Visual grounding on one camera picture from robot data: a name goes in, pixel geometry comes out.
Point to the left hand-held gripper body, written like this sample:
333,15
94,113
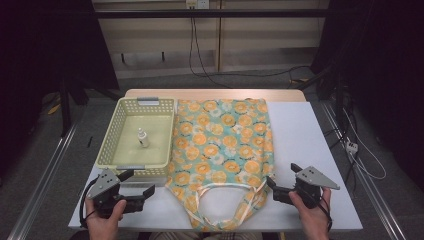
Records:
103,181

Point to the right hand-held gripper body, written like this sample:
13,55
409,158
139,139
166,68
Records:
311,181

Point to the pale yellow plastic basket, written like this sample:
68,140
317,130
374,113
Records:
110,133

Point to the orange floral fabric bag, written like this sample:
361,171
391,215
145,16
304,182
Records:
216,140

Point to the person's right hand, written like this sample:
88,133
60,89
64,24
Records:
315,220

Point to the person's left hand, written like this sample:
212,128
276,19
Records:
103,226

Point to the white power strip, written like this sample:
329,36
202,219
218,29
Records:
352,147

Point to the wooden table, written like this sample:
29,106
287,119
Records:
216,94

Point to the dark curtain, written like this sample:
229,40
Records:
40,50
383,50

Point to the black horizontal bar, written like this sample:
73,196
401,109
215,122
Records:
233,13

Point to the metal floor rail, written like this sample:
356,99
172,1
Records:
40,186
366,186

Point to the black wall bracket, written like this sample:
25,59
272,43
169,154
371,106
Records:
123,58
163,56

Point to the wooden post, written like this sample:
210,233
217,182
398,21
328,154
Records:
219,43

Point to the white wall socket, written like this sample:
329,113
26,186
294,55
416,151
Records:
197,3

